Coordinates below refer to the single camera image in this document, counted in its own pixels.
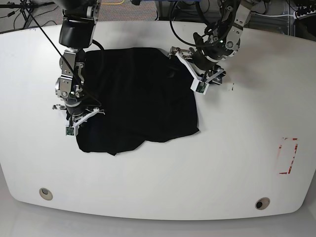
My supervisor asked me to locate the black T-shirt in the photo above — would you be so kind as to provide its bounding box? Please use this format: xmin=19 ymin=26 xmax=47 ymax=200
xmin=76 ymin=48 xmax=198 ymax=155

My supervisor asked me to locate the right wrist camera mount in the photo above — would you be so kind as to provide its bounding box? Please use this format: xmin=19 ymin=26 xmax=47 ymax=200
xmin=52 ymin=104 xmax=105 ymax=137

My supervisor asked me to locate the white power strip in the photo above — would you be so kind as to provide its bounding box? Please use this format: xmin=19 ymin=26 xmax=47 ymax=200
xmin=293 ymin=5 xmax=316 ymax=20

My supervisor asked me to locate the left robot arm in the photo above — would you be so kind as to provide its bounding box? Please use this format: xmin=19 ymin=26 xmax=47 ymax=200
xmin=192 ymin=0 xmax=257 ymax=71

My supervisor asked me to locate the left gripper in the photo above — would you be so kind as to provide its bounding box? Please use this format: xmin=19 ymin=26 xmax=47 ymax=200
xmin=191 ymin=48 xmax=221 ymax=77

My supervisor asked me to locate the table cable grommet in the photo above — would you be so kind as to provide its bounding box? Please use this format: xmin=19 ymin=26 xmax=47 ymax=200
xmin=255 ymin=197 xmax=271 ymax=210
xmin=39 ymin=188 xmax=53 ymax=201

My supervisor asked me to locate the black tripod stand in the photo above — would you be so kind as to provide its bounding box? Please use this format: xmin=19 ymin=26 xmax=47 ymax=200
xmin=0 ymin=0 xmax=55 ymax=30

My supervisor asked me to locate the left table cable grommet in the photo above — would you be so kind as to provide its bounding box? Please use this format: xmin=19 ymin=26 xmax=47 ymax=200
xmin=39 ymin=188 xmax=53 ymax=201

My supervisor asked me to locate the red tape rectangle marking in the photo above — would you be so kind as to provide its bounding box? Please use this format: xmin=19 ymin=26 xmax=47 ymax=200
xmin=276 ymin=137 xmax=298 ymax=175

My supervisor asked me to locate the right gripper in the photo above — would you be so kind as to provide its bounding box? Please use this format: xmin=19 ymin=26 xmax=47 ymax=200
xmin=62 ymin=97 xmax=84 ymax=121

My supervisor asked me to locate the right table cable grommet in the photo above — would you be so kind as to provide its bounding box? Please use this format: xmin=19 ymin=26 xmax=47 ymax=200
xmin=255 ymin=197 xmax=271 ymax=210

